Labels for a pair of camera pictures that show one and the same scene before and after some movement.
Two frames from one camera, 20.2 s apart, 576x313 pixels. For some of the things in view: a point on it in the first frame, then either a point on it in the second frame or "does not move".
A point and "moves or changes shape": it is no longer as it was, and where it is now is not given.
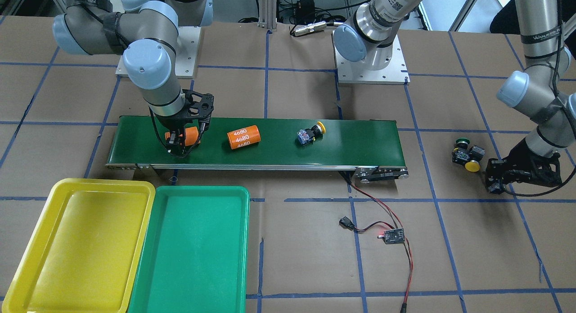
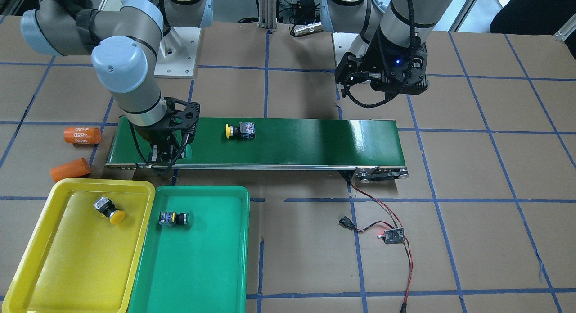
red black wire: (363, 228) does not move
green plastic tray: (194, 256) does not move
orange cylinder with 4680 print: (241, 137) to (78, 135)
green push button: (461, 151) moves or changes shape
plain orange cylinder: (191, 136) moves or changes shape
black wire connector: (347, 223) does not move
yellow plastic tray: (85, 255) does not move
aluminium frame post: (267, 7) does not move
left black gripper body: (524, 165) to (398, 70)
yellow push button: (306, 136) to (106, 207)
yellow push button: (473, 166) to (246, 130)
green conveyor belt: (373, 147) does not move
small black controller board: (393, 236) does not move
